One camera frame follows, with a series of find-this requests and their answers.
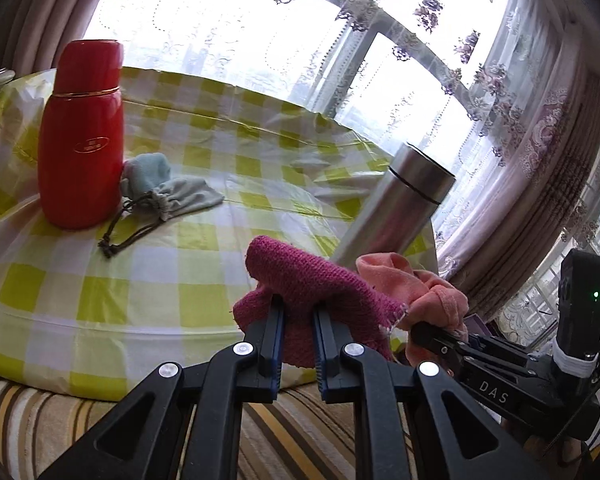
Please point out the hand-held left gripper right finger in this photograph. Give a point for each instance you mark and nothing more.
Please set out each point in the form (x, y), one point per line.
(320, 350)

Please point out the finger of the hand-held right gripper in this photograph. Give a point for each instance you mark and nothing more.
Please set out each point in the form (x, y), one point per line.
(500, 346)
(437, 342)

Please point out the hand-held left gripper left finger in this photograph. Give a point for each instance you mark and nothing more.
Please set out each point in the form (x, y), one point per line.
(278, 340)

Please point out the pink fleece cloth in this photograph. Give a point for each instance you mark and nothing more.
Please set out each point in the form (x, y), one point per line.
(415, 285)

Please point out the magenta knit cloth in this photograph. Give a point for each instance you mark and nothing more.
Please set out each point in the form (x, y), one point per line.
(300, 275)

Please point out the yellow checkered plastic tablecloth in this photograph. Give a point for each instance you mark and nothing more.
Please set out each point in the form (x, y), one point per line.
(155, 285)

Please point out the silver thermos bottle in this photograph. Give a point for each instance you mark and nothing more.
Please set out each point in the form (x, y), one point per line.
(400, 200)

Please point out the red thermos bottle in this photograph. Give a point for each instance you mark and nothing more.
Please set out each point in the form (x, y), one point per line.
(80, 160)

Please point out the white lace curtain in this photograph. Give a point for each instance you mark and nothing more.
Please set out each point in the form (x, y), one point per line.
(330, 35)

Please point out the plain mauve curtain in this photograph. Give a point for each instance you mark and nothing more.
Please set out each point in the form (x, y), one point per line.
(50, 5)

